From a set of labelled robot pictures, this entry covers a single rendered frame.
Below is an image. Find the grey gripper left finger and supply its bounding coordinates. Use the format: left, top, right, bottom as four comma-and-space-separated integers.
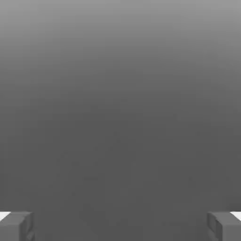
0, 211, 36, 241

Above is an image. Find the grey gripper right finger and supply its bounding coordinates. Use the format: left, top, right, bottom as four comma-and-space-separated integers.
206, 211, 241, 241

